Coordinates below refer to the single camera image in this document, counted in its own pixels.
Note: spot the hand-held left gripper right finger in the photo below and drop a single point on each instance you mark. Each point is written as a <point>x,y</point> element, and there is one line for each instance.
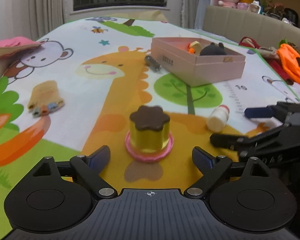
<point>202,158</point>

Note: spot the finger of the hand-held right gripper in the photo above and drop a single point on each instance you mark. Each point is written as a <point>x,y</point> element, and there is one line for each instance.
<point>227,140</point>
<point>258,112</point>

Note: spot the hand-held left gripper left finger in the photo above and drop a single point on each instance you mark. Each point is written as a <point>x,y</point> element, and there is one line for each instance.
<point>100,158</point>

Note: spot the pink scalloped toy plate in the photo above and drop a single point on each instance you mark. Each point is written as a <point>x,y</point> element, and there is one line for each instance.
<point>150,156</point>

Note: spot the yellow toy pudding brown top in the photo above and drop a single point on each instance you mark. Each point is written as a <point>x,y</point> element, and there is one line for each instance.
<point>150,132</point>

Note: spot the pink cardboard box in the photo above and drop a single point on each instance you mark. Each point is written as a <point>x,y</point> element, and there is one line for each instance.
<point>210,67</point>

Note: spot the black plush toy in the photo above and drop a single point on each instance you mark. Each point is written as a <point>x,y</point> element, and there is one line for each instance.
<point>212,50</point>

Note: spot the yellow toy cheese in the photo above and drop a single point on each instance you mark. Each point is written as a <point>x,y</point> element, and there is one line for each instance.
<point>197,46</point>

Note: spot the orange plastic toy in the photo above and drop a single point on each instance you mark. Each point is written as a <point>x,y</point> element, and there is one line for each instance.
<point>190,50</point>

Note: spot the white toy milk bottle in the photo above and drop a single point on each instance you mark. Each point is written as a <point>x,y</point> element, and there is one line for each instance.
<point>218,118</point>

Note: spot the orange cloth black patches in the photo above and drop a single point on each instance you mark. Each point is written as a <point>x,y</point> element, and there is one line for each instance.
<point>292,65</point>

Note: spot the beige crumpled cloth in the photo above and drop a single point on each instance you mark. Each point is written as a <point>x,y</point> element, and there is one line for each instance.
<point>268,52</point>

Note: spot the red cloth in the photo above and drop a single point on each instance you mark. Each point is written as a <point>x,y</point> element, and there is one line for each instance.
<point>250,42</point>

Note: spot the cartoon animal play mat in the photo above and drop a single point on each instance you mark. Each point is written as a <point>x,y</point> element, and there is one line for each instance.
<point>102,85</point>

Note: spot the tan glove coloured fingertips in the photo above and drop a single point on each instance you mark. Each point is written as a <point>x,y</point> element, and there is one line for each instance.
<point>46,95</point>

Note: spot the beige padded headboard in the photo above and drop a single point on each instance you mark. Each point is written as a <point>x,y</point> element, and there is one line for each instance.
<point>252,25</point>

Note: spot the clear baby bottle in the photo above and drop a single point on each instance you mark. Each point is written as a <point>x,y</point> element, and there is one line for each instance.
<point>255,7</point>

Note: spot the small pink patterned packet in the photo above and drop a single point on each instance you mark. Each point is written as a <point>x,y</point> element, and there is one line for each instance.
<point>243,6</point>

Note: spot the potted plant red green leaves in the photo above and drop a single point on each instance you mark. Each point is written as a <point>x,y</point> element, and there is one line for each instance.
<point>271,5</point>

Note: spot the pale blue hanging cloth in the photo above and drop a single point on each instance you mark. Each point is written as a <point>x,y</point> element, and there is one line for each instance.
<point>202,10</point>

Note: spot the beige curtain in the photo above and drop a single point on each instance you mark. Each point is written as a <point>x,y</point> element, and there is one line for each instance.
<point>42,5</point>
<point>187,2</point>

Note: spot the pink quilted cloth tan lining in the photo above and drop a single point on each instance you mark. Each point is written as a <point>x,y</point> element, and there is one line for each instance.
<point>12,45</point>

